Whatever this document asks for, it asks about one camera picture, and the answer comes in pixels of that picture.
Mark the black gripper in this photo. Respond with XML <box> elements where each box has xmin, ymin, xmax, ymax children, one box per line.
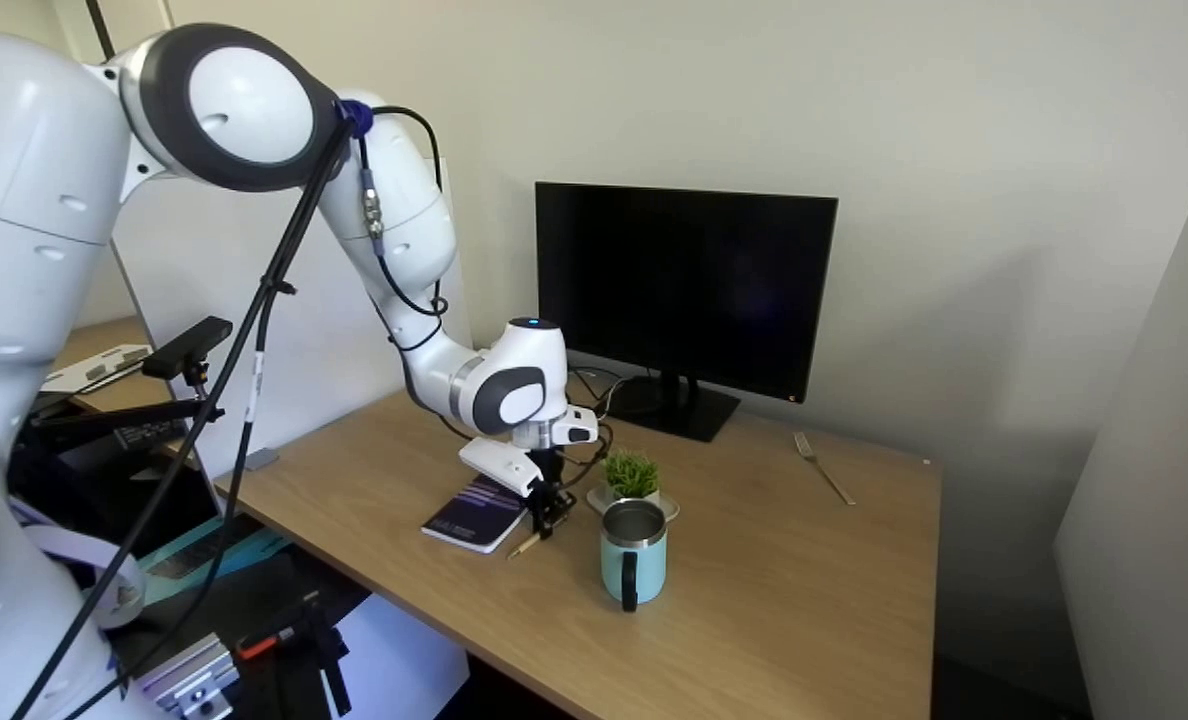
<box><xmin>523</xmin><ymin>443</ymin><xmax>582</xmax><ymax>542</ymax></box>

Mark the dark notebook with coloured stripes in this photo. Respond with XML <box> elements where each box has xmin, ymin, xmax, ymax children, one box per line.
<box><xmin>418</xmin><ymin>477</ymin><xmax>535</xmax><ymax>559</ymax></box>

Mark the small green plant white pot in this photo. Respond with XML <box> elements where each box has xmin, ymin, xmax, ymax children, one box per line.
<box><xmin>585</xmin><ymin>453</ymin><xmax>684</xmax><ymax>528</ymax></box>

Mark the black computer monitor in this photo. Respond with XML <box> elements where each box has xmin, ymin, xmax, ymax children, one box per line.
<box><xmin>532</xmin><ymin>180</ymin><xmax>845</xmax><ymax>449</ymax></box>

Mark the metal spoon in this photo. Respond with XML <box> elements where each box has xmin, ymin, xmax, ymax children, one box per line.
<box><xmin>788</xmin><ymin>427</ymin><xmax>861</xmax><ymax>513</ymax></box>

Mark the black tripod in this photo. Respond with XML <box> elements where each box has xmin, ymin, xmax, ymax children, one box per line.
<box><xmin>9</xmin><ymin>125</ymin><xmax>355</xmax><ymax>720</ymax></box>

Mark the grey metal box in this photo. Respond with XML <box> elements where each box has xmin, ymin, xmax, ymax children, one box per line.
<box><xmin>132</xmin><ymin>629</ymin><xmax>248</xmax><ymax>720</ymax></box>

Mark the white keyboard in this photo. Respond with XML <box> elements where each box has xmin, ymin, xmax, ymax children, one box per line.
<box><xmin>35</xmin><ymin>339</ymin><xmax>156</xmax><ymax>399</ymax></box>

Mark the white partition panel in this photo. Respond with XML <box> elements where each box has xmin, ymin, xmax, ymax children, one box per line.
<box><xmin>1052</xmin><ymin>168</ymin><xmax>1188</xmax><ymax>720</ymax></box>

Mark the teal thermocup with black handle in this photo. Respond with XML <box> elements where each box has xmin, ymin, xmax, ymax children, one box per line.
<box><xmin>596</xmin><ymin>496</ymin><xmax>673</xmax><ymax>615</ymax></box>

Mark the black camera on tripod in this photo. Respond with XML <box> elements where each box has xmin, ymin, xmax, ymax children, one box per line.
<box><xmin>142</xmin><ymin>311</ymin><xmax>238</xmax><ymax>391</ymax></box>

